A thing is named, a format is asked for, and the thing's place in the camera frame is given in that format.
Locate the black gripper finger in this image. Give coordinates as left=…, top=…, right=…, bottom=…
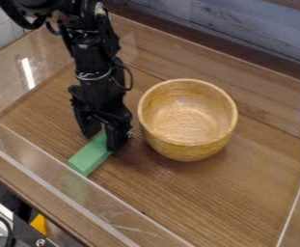
left=74, top=109, right=102, bottom=139
left=106, top=122, right=131, bottom=152

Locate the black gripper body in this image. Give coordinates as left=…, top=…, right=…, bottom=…
left=67, top=73, right=135, bottom=139

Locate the green rectangular block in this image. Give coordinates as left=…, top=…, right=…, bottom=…
left=68, top=131, right=111, bottom=177

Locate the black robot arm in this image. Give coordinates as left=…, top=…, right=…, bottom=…
left=0, top=0, right=134, bottom=151

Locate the brown wooden bowl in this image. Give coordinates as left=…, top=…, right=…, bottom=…
left=138, top=78, right=239, bottom=162

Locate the clear acrylic tray wall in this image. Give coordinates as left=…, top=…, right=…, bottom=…
left=0, top=123, right=192, bottom=247

